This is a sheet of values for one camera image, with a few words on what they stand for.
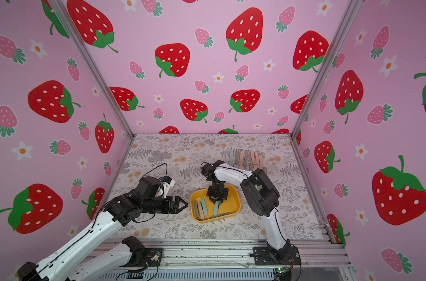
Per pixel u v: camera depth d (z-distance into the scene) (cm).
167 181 69
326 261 73
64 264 41
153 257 72
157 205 62
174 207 65
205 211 86
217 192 78
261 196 51
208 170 73
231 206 89
